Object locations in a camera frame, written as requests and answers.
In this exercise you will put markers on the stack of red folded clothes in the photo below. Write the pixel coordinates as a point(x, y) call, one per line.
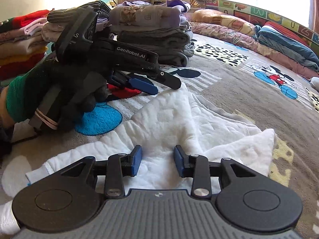
point(20, 54)

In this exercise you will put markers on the white quilted garment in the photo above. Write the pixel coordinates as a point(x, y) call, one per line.
point(169, 119)

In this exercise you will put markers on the stack with striped folded clothes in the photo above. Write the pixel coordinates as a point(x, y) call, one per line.
point(102, 6)

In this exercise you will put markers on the pile of desk clutter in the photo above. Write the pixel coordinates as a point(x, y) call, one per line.
point(159, 1)

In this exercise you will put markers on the red blue folded quilt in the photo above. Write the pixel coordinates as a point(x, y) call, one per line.
point(286, 47)

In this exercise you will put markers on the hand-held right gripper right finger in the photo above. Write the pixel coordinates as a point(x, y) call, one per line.
point(179, 161)

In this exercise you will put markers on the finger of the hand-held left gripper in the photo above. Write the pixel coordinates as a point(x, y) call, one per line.
point(169, 81)
point(142, 86)

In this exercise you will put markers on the stack of purple grey clothes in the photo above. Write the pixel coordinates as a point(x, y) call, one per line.
point(149, 20)

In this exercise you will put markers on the grey soft toy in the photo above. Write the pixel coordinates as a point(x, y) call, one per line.
point(315, 83)

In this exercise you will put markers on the pink floral quilt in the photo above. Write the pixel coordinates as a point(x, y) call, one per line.
point(239, 38)

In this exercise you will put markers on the colourful alphabet foam panel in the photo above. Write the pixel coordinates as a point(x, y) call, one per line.
point(256, 11)

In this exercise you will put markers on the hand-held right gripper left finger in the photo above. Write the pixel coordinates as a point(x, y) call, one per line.
point(137, 160)

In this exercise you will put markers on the brown curtain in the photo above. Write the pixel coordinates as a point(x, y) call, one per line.
point(313, 10)

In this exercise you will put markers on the printed cartoon blanket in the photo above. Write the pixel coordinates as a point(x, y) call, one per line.
point(236, 92)

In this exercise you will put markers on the orange floral pillow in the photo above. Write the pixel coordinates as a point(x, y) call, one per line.
point(224, 20)

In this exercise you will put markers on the person's left hand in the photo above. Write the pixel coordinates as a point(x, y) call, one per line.
point(74, 84)

